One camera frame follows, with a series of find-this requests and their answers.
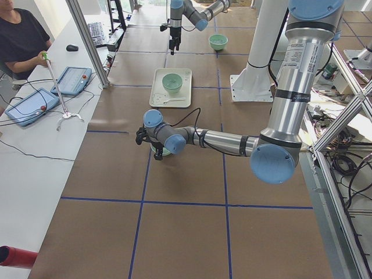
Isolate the white plastic spoon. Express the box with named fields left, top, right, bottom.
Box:
left=162, top=98, right=186, bottom=105

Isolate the person in black shirt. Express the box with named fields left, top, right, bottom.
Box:
left=1, top=1, right=52, bottom=80

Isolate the green bowl on tray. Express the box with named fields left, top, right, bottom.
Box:
left=165, top=88, right=180, bottom=95

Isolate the red cylinder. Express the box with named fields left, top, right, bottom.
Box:
left=1, top=246, right=38, bottom=269

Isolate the green bowl with ice cubes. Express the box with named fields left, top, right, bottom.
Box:
left=209, top=34, right=228, bottom=51

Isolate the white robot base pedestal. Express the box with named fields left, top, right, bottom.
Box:
left=230, top=0, right=288, bottom=102

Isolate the blue teach pendant far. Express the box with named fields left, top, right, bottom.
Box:
left=57, top=67, right=92, bottom=96

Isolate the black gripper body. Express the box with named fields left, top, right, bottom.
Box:
left=151, top=141, right=164, bottom=149
left=170, top=27, right=181, bottom=41

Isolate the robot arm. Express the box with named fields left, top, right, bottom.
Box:
left=160, top=0, right=231, bottom=55
left=136, top=1, right=344, bottom=184

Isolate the blue teach pendant near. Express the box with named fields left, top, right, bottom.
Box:
left=5, top=88, right=59, bottom=127

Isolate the blue teach pendant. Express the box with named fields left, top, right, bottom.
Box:
left=5, top=88, right=59, bottom=127
left=57, top=67, right=92, bottom=96

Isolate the black keyboard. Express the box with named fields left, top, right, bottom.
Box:
left=87, top=22, right=106, bottom=48

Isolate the black camera cable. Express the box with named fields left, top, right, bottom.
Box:
left=170, top=107, right=253, bottom=158

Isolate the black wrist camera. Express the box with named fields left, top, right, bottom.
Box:
left=135, top=126, right=150, bottom=145
left=160, top=23, right=171, bottom=32

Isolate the grabber stick green handle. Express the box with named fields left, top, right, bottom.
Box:
left=41, top=51, right=84, bottom=131

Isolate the aluminium frame post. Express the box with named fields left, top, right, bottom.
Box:
left=66, top=0, right=110, bottom=88

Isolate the pale green bear tray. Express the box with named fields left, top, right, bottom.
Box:
left=149, top=68, right=192, bottom=108

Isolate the black computer mouse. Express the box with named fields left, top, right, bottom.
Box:
left=66, top=44, right=79, bottom=52

